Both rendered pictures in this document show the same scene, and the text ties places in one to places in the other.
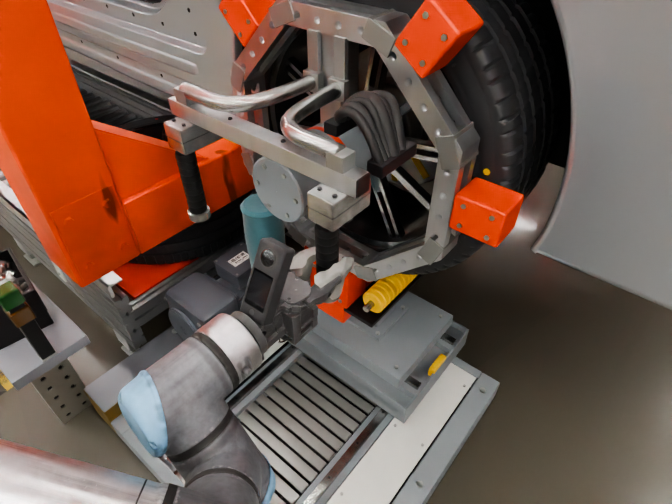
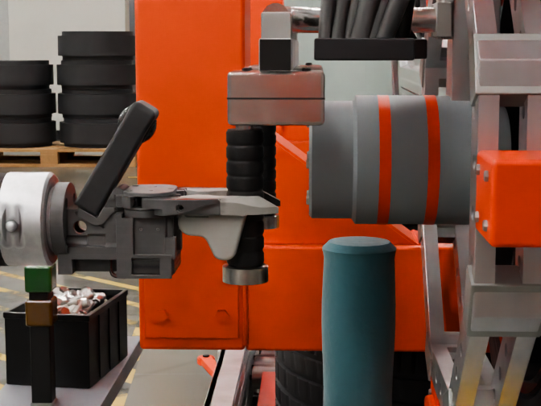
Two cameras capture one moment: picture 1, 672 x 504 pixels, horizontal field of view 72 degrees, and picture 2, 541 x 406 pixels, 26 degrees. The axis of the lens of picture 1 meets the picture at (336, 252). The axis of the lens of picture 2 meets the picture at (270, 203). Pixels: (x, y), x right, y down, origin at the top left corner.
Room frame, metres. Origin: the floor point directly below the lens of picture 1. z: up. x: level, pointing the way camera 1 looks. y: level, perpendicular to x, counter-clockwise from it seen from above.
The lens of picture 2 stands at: (-0.11, -0.88, 0.97)
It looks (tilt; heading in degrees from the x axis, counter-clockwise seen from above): 8 degrees down; 53
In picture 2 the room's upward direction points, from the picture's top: straight up
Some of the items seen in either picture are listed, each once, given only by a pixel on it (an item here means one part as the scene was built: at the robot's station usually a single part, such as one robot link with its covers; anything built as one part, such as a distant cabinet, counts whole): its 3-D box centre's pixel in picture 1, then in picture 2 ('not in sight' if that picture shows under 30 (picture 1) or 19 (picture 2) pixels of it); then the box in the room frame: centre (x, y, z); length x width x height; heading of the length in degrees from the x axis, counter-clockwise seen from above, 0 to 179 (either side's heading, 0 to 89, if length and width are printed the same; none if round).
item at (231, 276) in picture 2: (327, 259); (245, 200); (0.54, 0.01, 0.83); 0.04 x 0.04 x 0.16
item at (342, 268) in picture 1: (336, 283); (226, 228); (0.51, 0.00, 0.80); 0.09 x 0.03 x 0.06; 130
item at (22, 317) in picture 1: (19, 312); (41, 310); (0.64, 0.65, 0.59); 0.04 x 0.04 x 0.04; 50
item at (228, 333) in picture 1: (231, 348); (34, 219); (0.38, 0.14, 0.81); 0.10 x 0.05 x 0.09; 50
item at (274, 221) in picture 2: (192, 183); (262, 165); (0.76, 0.28, 0.83); 0.04 x 0.04 x 0.16
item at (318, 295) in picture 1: (315, 289); (177, 205); (0.48, 0.03, 0.83); 0.09 x 0.05 x 0.02; 130
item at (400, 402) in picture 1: (370, 331); not in sight; (0.96, -0.11, 0.13); 0.50 x 0.36 x 0.10; 50
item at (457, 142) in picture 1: (338, 153); (470, 159); (0.83, -0.01, 0.85); 0.54 x 0.07 x 0.54; 50
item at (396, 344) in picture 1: (374, 290); not in sight; (0.96, -0.11, 0.32); 0.40 x 0.30 x 0.28; 50
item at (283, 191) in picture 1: (314, 168); (404, 159); (0.78, 0.04, 0.85); 0.21 x 0.14 x 0.14; 140
